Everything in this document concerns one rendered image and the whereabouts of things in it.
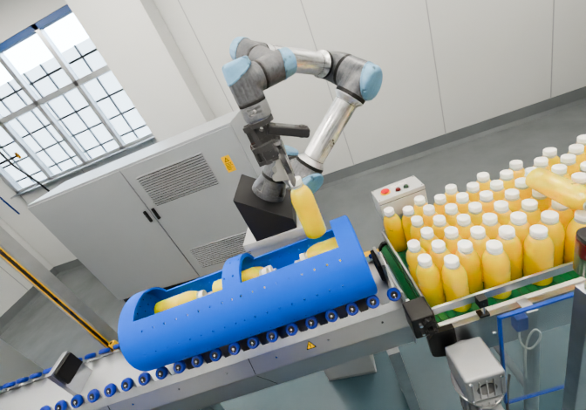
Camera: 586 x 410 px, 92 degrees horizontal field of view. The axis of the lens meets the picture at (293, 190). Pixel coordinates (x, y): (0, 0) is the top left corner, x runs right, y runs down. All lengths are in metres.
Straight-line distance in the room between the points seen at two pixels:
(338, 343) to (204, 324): 0.47
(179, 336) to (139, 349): 0.15
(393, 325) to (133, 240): 2.62
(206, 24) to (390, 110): 2.23
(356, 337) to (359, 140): 2.83
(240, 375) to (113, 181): 2.10
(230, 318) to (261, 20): 2.97
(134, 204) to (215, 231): 0.76
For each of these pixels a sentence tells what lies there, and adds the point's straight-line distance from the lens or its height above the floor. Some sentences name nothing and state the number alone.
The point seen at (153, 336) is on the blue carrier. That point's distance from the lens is 1.15.
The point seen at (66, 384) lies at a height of 1.00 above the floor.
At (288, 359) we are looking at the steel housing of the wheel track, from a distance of 1.19.
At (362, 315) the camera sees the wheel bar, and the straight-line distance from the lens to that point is 1.10.
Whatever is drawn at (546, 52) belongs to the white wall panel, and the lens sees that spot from 4.27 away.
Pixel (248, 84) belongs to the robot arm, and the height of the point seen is 1.75.
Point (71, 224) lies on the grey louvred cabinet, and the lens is 3.44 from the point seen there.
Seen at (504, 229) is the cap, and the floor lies 1.10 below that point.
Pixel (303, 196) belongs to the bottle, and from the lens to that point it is 0.83.
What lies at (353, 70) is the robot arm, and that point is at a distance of 1.06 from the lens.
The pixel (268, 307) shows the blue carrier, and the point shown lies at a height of 1.13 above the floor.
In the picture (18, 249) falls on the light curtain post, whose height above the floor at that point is 1.48.
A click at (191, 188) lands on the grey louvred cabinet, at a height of 1.05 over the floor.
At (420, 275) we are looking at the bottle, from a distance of 0.99.
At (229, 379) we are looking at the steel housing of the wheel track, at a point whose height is 0.86.
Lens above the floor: 1.80
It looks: 26 degrees down
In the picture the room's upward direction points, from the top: 25 degrees counter-clockwise
